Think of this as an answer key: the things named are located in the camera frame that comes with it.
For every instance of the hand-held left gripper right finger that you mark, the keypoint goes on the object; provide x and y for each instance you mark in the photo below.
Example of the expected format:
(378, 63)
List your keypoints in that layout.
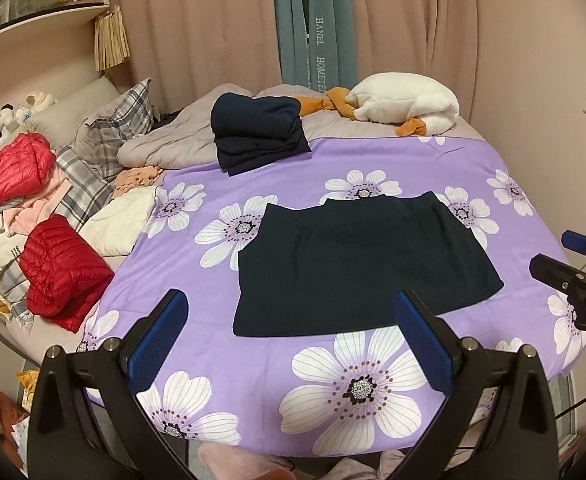
(423, 345)

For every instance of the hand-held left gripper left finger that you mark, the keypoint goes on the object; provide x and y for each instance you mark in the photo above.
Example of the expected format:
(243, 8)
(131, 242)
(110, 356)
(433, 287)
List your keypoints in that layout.
(158, 340)

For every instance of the navy zip jacket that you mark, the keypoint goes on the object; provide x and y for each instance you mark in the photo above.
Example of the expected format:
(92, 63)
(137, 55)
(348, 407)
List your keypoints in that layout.
(363, 270)

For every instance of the stack of folded navy clothes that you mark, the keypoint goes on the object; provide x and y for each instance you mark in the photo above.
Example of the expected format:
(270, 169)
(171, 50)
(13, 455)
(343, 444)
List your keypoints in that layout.
(253, 125)

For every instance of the purple floral bed sheet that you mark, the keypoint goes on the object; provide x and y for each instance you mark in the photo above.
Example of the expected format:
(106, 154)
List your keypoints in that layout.
(273, 355)

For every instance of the red down jacket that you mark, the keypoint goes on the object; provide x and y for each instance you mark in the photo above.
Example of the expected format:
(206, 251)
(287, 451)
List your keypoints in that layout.
(13, 170)
(63, 270)

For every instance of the white quilted garment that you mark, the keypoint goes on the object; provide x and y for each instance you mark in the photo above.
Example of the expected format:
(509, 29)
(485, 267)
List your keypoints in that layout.
(118, 222)

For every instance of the yellow snack packet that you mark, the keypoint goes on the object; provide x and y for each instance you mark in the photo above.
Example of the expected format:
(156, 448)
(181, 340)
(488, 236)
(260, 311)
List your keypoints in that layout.
(28, 380)

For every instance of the person's pink pants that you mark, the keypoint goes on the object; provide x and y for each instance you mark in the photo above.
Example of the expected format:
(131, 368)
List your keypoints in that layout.
(243, 462)

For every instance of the peach crumpled cloth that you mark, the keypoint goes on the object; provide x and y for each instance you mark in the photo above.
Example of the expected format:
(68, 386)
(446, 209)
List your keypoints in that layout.
(135, 180)

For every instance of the pink garment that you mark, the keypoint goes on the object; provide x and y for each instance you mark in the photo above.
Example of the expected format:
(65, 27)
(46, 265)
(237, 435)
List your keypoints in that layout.
(33, 215)

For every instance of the plaid pillow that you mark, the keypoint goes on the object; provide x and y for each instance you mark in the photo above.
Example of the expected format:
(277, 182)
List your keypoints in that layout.
(118, 120)
(80, 180)

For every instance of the grey quilt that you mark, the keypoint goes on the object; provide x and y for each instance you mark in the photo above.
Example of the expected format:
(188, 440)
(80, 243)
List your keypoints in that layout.
(173, 145)

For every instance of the white goose plush toy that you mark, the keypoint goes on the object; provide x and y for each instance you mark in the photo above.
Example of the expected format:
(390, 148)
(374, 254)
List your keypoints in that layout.
(403, 100)

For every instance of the beige headboard cushion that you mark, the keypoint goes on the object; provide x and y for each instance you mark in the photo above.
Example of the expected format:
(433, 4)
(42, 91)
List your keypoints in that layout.
(73, 110)

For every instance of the pink curtain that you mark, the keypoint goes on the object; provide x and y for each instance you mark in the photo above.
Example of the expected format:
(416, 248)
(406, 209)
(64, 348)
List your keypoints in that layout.
(198, 35)

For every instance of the grey-green printed curtain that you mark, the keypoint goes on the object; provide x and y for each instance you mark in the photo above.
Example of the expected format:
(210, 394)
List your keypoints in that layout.
(323, 35)

